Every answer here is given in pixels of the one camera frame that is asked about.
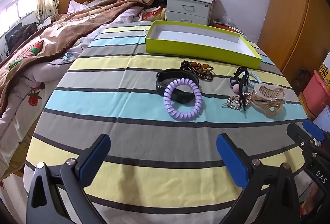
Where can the lime green cardboard box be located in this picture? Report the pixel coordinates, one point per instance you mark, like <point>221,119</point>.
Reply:
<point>180,46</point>

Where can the dark brown bag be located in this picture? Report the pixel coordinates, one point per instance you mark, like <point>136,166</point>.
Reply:
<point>301,82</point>

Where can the yellow printed box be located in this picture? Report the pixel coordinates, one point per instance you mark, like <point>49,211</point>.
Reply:
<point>325,73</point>

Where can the white floral quilt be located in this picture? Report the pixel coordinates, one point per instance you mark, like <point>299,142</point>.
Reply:
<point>15,115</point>

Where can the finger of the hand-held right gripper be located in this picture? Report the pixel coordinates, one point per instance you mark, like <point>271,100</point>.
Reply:
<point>296,134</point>
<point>313,130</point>

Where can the grey nightstand with drawers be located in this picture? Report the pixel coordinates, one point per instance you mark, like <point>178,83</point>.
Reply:
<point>185,7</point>

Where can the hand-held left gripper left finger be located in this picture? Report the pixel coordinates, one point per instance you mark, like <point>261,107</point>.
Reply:
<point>94,159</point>

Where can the heart-shaped rhinestone hair clip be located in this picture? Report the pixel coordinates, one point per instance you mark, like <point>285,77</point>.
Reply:
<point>232,103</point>

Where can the orange plastic basin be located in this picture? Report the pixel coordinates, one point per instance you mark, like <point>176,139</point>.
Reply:
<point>221,26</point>

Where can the pink plastic bin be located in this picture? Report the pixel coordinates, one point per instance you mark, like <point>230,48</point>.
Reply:
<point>315,95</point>

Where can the beige hair claw clip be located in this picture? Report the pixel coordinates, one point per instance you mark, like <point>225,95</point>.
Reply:
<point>268,92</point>

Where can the dark cloth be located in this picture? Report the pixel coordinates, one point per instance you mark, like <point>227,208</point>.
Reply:
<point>20,33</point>

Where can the black smart band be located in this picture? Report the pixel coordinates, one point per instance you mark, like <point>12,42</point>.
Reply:
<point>161,80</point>

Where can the brown fleece blanket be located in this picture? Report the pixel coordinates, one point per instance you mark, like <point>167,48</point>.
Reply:
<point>64,30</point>

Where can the yellow patterned pillow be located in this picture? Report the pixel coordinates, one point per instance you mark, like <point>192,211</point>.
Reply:
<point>154,14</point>

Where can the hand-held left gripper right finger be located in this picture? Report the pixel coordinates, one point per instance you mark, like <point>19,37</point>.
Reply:
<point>232,159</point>

